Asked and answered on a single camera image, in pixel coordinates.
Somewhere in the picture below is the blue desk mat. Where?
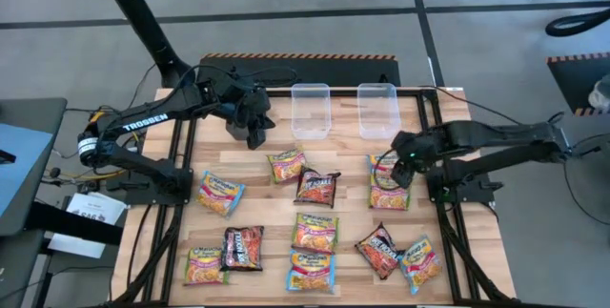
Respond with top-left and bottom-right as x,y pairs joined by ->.
0,121 -> 54,218

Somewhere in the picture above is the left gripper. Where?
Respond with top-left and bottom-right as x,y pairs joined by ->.
213,70 -> 277,151

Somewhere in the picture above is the clear plastic bin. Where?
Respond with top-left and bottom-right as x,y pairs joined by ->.
356,82 -> 401,140
290,82 -> 333,141

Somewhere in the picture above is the black hazard-striped floor mat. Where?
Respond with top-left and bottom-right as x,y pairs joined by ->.
546,52 -> 610,117
196,52 -> 402,89

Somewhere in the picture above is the white paper sheet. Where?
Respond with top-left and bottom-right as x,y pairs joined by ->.
47,192 -> 128,259

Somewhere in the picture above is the black Maruchan fire noodle packet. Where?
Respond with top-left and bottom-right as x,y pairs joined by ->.
294,167 -> 342,209
220,225 -> 266,272
355,222 -> 405,280

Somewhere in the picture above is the black desk beam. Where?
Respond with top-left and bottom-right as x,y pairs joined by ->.
26,201 -> 125,247

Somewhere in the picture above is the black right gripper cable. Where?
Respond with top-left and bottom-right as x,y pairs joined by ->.
373,149 -> 399,191

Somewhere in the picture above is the grey desk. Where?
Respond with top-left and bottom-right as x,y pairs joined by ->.
0,97 -> 68,237

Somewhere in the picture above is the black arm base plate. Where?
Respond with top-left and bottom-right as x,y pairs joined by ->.
425,164 -> 505,204
124,168 -> 194,206

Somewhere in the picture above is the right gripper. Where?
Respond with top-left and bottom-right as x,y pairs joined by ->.
391,129 -> 447,190

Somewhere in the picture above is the black stand column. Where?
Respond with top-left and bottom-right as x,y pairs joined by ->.
92,0 -> 197,89

